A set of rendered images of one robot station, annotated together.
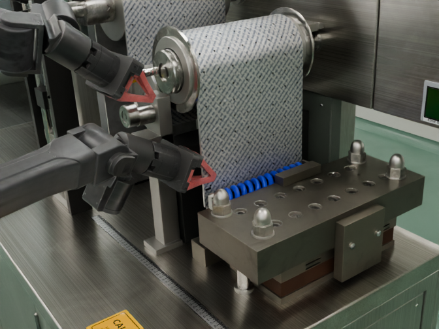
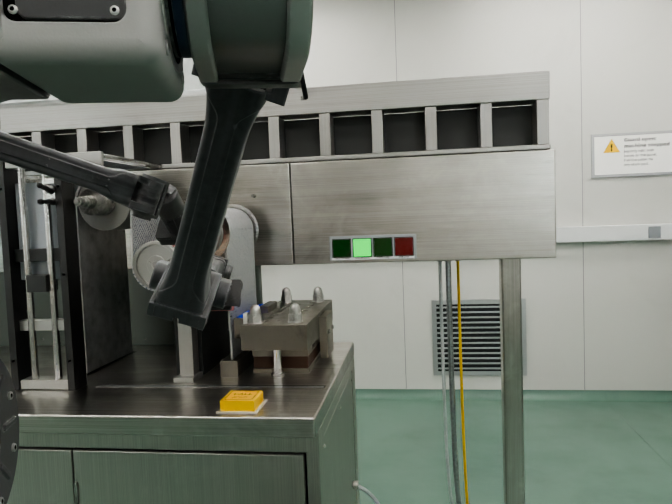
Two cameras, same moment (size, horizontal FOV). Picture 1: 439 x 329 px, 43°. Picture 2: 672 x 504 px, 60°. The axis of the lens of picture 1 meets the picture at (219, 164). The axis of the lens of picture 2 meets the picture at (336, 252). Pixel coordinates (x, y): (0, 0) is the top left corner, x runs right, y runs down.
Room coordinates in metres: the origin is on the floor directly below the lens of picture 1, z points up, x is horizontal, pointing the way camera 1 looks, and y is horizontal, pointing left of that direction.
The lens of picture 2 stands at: (-0.26, 0.89, 1.28)
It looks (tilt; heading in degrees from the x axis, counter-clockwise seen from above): 4 degrees down; 313
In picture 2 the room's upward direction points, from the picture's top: 2 degrees counter-clockwise
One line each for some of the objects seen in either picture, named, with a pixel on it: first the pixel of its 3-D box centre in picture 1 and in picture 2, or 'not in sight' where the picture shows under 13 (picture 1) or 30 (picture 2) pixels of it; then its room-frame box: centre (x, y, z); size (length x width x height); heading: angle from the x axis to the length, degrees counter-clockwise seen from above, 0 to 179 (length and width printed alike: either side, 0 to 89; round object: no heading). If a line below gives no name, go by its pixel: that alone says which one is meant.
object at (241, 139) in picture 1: (254, 142); (242, 287); (0.96, -0.07, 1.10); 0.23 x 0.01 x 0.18; 124
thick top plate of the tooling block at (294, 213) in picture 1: (315, 207); (292, 321); (0.89, -0.17, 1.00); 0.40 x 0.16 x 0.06; 124
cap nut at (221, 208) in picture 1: (221, 201); (255, 313); (0.83, 0.00, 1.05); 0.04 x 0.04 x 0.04
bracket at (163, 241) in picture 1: (155, 175); (184, 317); (0.95, 0.12, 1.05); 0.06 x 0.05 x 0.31; 124
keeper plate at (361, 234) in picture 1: (360, 243); (327, 333); (0.82, -0.23, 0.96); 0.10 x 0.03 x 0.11; 124
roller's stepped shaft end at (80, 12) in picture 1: (65, 11); (83, 201); (1.10, 0.28, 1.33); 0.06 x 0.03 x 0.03; 124
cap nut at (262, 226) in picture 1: (262, 220); (295, 312); (0.76, -0.06, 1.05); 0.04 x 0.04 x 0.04
